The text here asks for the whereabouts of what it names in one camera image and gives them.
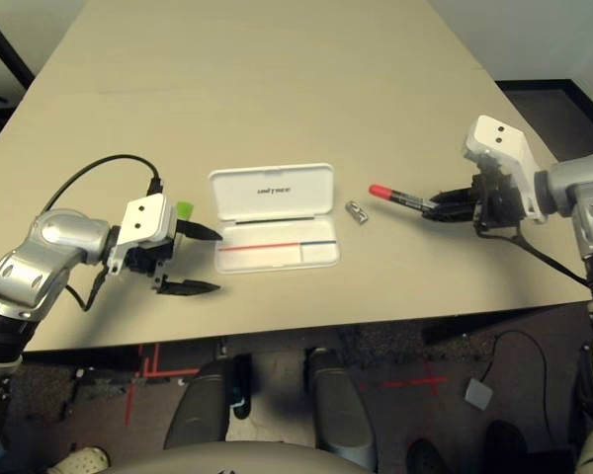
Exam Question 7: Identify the thin black floor cable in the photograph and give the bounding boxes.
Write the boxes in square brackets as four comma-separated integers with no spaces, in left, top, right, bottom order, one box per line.
[478,329,548,384]

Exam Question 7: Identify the grey robot right leg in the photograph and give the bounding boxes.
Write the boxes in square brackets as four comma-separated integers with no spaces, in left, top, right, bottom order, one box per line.
[303,348,379,470]

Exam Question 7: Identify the white shoe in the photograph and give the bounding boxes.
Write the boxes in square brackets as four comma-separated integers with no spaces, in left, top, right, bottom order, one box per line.
[46,443,113,474]

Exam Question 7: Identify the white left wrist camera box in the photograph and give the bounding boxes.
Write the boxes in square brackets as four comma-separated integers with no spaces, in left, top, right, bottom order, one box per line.
[106,194,177,276]

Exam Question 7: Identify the black shoe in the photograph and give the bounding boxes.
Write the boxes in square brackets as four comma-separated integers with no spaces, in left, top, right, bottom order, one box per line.
[486,419,530,474]
[407,438,449,474]

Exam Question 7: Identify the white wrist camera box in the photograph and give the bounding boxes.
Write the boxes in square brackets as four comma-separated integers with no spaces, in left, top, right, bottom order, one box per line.
[463,115,548,223]
[106,194,177,276]

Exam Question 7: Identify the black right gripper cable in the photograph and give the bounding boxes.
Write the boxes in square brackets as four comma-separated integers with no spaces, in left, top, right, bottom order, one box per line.
[473,219,592,288]

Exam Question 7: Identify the black left camera cable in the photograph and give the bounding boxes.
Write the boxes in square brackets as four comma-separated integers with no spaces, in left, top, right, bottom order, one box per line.
[43,155,165,218]

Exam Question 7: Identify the grey robot left leg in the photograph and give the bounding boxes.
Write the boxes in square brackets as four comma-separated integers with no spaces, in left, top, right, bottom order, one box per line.
[163,358,252,450]

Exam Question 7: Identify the side table with black legs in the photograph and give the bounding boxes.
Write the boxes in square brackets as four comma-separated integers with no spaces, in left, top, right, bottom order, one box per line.
[0,10,36,100]

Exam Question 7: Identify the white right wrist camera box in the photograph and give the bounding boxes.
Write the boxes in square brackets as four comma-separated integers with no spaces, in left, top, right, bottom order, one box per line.
[463,115,548,223]

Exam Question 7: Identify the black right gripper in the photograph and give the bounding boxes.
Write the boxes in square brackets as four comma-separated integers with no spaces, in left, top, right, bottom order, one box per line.
[421,165,525,231]

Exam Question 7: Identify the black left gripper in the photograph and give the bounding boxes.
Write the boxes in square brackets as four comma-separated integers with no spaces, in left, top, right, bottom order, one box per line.
[127,219,224,297]

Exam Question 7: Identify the red capped black marker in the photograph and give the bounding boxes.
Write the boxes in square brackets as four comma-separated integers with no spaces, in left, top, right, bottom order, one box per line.
[368,184,439,212]

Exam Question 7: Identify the grey robot torso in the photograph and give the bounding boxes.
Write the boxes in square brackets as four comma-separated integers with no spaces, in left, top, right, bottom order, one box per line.
[103,440,377,474]

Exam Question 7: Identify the small silver metal clip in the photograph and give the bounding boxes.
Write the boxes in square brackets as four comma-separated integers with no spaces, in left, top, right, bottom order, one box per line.
[344,199,370,226]

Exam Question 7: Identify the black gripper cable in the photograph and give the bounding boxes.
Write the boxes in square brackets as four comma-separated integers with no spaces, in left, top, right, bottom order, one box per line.
[473,219,592,288]
[68,266,108,313]

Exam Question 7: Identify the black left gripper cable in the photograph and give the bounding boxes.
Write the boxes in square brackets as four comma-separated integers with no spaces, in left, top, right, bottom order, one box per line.
[68,266,108,313]

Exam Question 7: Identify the grey robot leg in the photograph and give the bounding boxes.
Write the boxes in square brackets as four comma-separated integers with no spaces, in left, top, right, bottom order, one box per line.
[303,348,379,470]
[163,358,252,450]

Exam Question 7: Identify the grey square floor pad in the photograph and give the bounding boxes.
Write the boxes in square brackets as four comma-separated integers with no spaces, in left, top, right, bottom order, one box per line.
[463,377,494,411]

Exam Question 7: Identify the red tape cross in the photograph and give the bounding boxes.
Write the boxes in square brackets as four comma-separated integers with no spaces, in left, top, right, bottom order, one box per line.
[378,362,449,396]

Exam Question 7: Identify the black table frame bar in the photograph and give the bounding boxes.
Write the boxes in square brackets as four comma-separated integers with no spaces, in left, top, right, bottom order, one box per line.
[73,364,144,396]

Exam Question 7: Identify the red tape lines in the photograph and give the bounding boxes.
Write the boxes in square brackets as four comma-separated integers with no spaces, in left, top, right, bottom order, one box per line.
[123,343,199,426]

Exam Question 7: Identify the white plastic pencil case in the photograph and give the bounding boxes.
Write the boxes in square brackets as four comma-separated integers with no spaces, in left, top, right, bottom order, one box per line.
[208,161,341,276]

